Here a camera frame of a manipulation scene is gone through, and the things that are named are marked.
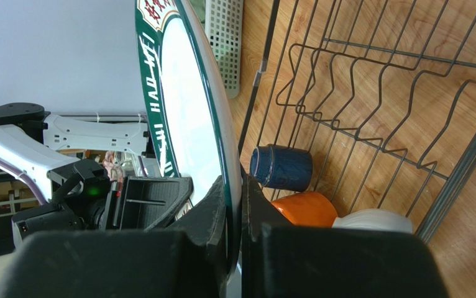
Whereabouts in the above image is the dark blue mug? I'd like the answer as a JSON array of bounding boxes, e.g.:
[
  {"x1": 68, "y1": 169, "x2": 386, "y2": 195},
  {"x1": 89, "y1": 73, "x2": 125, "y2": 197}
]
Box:
[{"x1": 249, "y1": 144, "x2": 313, "y2": 192}]

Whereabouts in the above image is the white ribbed bowl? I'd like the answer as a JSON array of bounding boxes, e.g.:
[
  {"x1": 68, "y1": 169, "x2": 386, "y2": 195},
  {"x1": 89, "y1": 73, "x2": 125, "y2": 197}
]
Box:
[{"x1": 332, "y1": 209, "x2": 413, "y2": 234}]

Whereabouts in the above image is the orange mug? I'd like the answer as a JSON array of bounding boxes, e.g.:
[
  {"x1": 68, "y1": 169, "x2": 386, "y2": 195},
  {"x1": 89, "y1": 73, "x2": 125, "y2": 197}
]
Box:
[{"x1": 272, "y1": 191, "x2": 339, "y2": 228}]

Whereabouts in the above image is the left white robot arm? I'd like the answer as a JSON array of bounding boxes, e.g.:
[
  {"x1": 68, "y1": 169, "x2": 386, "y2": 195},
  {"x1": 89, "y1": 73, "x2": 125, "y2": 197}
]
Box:
[{"x1": 0, "y1": 102, "x2": 193, "y2": 246}]

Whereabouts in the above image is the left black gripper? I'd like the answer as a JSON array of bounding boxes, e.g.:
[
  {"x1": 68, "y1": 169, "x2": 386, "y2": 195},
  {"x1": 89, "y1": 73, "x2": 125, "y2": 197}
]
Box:
[{"x1": 11, "y1": 159, "x2": 193, "y2": 248}]

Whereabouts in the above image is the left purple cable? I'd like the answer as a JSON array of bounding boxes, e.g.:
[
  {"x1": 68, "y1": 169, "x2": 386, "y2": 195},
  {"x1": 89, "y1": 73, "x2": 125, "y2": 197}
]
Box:
[{"x1": 0, "y1": 138, "x2": 49, "y2": 207}]

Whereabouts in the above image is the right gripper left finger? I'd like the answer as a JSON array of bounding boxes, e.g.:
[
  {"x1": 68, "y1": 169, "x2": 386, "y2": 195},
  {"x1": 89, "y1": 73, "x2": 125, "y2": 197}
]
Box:
[{"x1": 0, "y1": 178, "x2": 227, "y2": 297}]

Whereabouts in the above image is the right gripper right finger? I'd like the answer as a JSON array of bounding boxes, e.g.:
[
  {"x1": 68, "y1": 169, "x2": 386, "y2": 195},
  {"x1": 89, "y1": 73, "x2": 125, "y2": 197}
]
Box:
[{"x1": 241, "y1": 174, "x2": 449, "y2": 297}]

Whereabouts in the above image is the white plastic basket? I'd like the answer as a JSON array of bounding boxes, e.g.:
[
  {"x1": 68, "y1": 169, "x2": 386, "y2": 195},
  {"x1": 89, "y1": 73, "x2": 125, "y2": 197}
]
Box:
[{"x1": 204, "y1": 0, "x2": 244, "y2": 99}]

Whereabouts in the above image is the black wire dish rack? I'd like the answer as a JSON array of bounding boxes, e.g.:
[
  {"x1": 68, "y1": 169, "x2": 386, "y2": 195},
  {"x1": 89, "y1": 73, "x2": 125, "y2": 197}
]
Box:
[{"x1": 240, "y1": 1, "x2": 476, "y2": 242}]

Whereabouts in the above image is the white green-rimmed round plate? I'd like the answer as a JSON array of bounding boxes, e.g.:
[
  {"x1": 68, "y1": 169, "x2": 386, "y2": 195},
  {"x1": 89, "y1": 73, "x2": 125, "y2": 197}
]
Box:
[{"x1": 135, "y1": 1, "x2": 242, "y2": 276}]

